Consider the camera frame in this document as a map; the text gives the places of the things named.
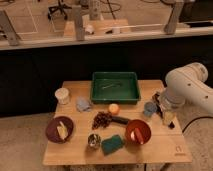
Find green plastic tray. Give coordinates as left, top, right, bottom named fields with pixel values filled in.
left=90, top=72, right=141, bottom=104

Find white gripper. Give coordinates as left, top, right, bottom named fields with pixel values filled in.
left=152, top=92, right=175, bottom=129

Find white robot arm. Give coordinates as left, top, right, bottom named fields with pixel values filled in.
left=157, top=62, right=213, bottom=126

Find small metal cup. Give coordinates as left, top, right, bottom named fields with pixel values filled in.
left=88, top=134, right=101, bottom=149

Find blue crumpled cloth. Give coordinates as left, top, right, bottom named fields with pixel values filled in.
left=76, top=97, right=91, bottom=112

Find wooden table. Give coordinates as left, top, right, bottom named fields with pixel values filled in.
left=43, top=80, right=192, bottom=165

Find dark green cucumber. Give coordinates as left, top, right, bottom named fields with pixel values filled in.
left=112, top=116, right=130, bottom=125

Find metal utensil in tray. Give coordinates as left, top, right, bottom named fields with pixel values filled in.
left=101, top=83, right=122, bottom=89

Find black office chair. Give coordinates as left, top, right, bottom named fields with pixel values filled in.
left=47, top=0, right=70, bottom=20

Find green sponge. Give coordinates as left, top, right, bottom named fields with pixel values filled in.
left=101, top=135, right=124, bottom=155

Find red carrot piece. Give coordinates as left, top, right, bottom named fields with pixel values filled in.
left=134, top=128, right=144, bottom=144

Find red bowl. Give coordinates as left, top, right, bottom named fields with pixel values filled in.
left=125, top=119, right=151, bottom=144

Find orange fruit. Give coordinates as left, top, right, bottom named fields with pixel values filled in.
left=108, top=104, right=120, bottom=115

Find yellow banana piece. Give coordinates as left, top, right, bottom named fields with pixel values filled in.
left=57, top=121, right=68, bottom=139

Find dark grape bunch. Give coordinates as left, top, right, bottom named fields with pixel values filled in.
left=92, top=112, right=112, bottom=129

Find dark maroon plate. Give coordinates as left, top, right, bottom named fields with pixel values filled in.
left=45, top=116, right=74, bottom=143

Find white cup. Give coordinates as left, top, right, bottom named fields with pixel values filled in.
left=55, top=88, right=70, bottom=105

